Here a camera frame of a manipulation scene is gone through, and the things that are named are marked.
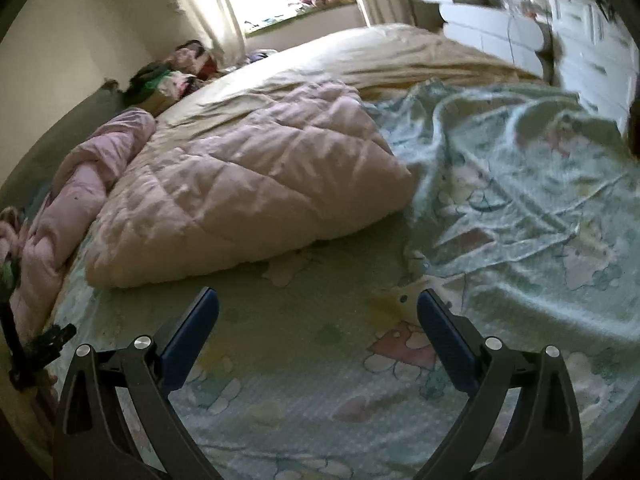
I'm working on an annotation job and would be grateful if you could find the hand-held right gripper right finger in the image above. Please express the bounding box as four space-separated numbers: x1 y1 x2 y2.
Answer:
417 290 585 480

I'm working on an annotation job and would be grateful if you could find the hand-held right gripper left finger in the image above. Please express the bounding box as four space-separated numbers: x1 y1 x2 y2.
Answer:
52 287 221 480

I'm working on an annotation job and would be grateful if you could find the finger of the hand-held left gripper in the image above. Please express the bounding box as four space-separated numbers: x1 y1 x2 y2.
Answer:
27 323 78 358

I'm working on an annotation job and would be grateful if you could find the pink quilted jacket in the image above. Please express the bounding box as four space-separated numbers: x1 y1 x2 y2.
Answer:
85 81 415 290

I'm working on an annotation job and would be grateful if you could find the pile of mixed clothes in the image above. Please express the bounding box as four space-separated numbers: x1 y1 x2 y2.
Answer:
122 39 223 113

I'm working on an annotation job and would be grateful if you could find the cartoon printed blanket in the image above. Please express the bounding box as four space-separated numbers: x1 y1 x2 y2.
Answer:
47 79 640 480

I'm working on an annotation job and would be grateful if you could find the pink rolled duvet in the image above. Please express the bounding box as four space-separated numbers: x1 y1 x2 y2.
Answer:
0 107 157 333

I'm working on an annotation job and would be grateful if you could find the grey headboard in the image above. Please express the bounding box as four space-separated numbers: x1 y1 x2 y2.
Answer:
0 79 128 206

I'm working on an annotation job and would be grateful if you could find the tan bed sheet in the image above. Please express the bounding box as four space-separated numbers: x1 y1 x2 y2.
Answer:
154 22 548 128

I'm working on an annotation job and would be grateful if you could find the white dresser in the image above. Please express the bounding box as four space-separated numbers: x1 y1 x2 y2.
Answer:
419 0 638 117

